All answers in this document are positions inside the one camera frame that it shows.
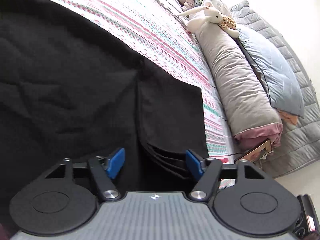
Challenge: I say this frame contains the black pants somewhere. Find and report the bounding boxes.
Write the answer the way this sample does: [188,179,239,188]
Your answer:
[1,0,208,234]

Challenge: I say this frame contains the grey checked bed sheet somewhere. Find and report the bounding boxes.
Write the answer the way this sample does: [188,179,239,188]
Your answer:
[140,0,238,159]

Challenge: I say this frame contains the smartphone with reflective screen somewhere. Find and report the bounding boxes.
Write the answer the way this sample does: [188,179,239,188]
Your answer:
[234,139,272,164]

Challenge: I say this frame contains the light blue pillow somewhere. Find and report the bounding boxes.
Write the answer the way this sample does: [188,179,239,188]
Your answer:
[238,26,304,117]

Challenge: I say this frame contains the white plush bunny toy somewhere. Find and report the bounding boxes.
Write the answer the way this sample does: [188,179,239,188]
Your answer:
[178,3,239,38]

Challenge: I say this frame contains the grey quilted headboard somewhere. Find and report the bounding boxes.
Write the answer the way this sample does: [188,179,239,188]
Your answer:
[231,1,319,178]

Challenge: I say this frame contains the patterned red green bed blanket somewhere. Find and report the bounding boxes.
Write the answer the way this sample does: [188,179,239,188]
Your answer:
[39,0,229,191]

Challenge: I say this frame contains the orange pillow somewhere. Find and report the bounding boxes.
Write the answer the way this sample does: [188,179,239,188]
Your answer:
[277,109,298,126]

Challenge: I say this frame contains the long grey rolled quilt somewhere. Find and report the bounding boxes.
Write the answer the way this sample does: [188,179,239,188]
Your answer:
[196,23,283,150]

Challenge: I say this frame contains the pink plush toy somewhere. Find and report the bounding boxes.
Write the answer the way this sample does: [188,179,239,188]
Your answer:
[178,0,201,12]

